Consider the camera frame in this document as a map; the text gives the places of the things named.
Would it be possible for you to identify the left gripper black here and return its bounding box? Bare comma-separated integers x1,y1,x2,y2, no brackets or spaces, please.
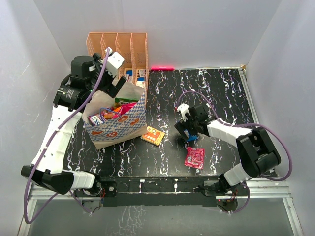
87,54,126,97

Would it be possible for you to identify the orange cracker pack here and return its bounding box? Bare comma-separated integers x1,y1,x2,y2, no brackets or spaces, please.
141,126,165,146

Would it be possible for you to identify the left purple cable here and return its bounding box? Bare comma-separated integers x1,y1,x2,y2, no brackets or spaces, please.
23,48,110,224

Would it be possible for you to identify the orange Fox's candy bag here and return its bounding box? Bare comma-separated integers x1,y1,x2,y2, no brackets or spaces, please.
112,106,123,116

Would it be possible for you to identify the blue wafer bar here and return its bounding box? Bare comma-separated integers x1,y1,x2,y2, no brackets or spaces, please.
185,130,198,142

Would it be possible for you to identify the red white box right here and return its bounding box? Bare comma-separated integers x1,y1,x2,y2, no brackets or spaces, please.
138,69,146,77

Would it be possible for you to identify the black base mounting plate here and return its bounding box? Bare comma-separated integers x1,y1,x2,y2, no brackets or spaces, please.
74,176,249,207

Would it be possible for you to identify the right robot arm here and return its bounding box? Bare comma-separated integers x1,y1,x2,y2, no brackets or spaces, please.
174,104,281,195

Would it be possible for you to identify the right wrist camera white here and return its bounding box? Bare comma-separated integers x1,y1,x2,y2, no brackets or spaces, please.
176,103,190,122

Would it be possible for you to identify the magenta silver snack bag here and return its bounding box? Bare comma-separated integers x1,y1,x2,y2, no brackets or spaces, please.
120,103,136,115

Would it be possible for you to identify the white checkered paper bag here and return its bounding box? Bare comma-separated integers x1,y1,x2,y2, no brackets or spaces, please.
82,82,147,149

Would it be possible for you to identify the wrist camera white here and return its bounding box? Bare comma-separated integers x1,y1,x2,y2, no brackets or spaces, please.
176,103,190,122
105,47,125,78

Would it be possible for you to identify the orange plastic file organizer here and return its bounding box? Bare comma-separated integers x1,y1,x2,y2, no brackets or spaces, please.
86,32,149,109

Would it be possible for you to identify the pink marker strip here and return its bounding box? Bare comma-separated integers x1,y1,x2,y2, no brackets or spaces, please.
151,66,175,71

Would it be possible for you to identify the pink candy pack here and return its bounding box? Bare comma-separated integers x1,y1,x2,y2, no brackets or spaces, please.
185,147,205,169

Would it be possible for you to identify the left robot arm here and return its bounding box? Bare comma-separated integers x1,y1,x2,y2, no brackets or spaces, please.
21,48,127,196

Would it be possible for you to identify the white card with red logo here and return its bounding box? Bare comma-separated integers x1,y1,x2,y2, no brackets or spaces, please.
136,81,146,88

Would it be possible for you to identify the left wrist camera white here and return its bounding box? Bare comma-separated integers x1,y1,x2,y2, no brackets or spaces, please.
105,47,125,78

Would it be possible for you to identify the green Fox's candy bag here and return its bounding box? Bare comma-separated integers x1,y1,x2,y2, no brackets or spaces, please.
115,97,138,104

